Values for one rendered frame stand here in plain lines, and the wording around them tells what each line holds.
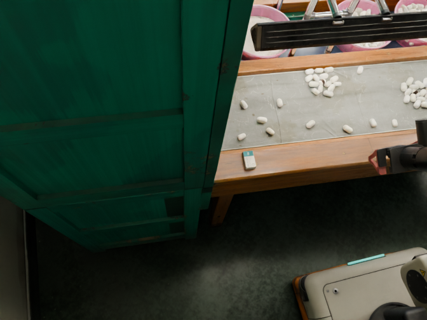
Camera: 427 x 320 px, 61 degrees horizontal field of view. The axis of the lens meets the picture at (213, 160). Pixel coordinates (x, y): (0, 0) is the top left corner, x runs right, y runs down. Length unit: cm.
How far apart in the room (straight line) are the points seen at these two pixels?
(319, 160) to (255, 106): 30
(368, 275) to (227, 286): 66
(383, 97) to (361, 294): 84
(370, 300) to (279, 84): 100
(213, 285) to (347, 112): 104
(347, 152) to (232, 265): 88
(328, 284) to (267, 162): 70
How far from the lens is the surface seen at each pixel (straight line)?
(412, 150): 100
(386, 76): 162
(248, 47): 153
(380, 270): 182
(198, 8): 48
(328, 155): 131
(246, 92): 139
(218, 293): 189
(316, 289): 170
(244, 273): 191
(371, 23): 122
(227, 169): 120
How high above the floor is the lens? 188
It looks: 67 degrees down
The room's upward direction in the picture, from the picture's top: 10 degrees clockwise
